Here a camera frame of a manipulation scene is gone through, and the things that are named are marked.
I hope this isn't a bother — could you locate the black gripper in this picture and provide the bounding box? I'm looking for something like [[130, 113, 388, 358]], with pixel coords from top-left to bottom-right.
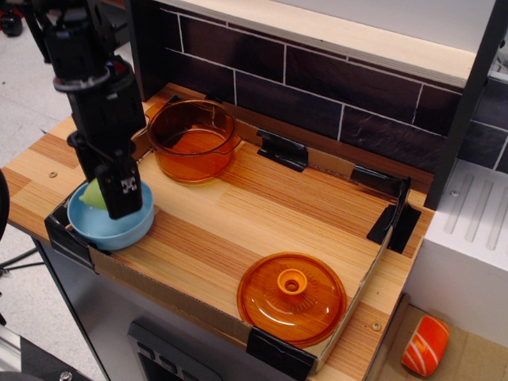
[[53, 61, 145, 220]]

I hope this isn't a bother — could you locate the green toy pear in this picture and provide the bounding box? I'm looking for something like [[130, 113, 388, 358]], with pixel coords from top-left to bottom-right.
[[79, 179, 107, 210]]

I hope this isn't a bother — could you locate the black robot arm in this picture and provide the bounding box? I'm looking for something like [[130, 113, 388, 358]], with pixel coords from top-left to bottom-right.
[[19, 1, 145, 219]]

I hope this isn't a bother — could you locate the light blue bowl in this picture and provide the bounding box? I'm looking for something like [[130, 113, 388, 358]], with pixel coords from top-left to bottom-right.
[[67, 182, 155, 251]]

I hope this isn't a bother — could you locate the orange transparent pot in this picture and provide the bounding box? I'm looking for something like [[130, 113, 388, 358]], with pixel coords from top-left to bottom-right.
[[146, 99, 241, 183]]

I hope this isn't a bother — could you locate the toy oven control panel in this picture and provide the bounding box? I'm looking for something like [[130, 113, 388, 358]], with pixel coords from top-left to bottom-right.
[[128, 322, 221, 381]]

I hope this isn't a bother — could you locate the black caster wheel far left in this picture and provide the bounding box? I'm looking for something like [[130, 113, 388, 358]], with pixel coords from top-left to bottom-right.
[[1, 10, 23, 37]]

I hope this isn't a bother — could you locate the orange transparent pot lid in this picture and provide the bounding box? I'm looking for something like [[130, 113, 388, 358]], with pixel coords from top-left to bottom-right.
[[237, 252, 347, 348]]

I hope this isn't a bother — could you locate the cardboard fence with black tape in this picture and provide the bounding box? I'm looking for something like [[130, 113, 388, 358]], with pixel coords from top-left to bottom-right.
[[43, 107, 431, 380]]

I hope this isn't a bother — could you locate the orange salmon sushi toy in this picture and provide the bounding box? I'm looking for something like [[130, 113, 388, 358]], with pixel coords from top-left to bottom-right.
[[401, 315, 450, 377]]

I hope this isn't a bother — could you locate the light wooden shelf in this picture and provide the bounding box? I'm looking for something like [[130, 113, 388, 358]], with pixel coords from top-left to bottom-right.
[[165, 0, 476, 88]]

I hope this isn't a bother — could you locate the white toy sink drainer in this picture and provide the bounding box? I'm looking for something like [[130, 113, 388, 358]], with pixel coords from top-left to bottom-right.
[[405, 160, 507, 346]]

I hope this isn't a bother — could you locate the black vertical post left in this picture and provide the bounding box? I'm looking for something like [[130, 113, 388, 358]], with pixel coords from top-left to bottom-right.
[[125, 1, 179, 101]]

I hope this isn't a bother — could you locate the dark grey vertical post right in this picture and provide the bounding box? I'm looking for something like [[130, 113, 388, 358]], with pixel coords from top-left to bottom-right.
[[425, 0, 507, 210]]

